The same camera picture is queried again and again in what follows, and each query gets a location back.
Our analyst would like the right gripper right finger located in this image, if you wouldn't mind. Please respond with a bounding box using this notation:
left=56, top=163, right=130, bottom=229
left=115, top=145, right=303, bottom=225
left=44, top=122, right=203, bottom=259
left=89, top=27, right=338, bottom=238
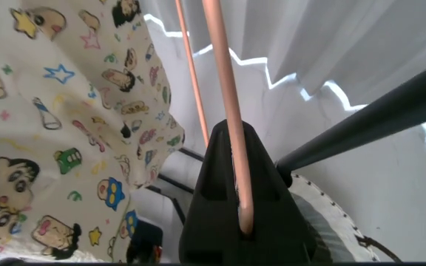
left=243, top=121, right=317, bottom=264

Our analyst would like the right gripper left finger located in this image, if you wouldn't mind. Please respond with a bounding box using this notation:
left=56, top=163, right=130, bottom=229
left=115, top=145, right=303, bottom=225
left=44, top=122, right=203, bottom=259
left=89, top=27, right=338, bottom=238
left=178, top=120, right=243, bottom=264

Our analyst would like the black clothes rack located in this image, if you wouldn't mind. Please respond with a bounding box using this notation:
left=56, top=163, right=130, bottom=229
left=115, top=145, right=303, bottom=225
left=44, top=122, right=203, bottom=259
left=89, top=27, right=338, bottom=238
left=146, top=55, right=426, bottom=226

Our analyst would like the pink clothes hanger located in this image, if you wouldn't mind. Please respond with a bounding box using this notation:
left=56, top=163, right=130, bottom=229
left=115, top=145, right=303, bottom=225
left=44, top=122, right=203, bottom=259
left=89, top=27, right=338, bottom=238
left=174, top=0, right=254, bottom=236

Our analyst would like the cream printed garment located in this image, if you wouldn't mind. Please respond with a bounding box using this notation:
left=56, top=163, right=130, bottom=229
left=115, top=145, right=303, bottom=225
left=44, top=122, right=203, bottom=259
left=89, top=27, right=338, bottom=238
left=0, top=0, right=186, bottom=264

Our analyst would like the white laundry basket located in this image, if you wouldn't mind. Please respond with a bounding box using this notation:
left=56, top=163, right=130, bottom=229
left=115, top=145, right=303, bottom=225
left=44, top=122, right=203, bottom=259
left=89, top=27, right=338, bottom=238
left=288, top=173, right=402, bottom=263

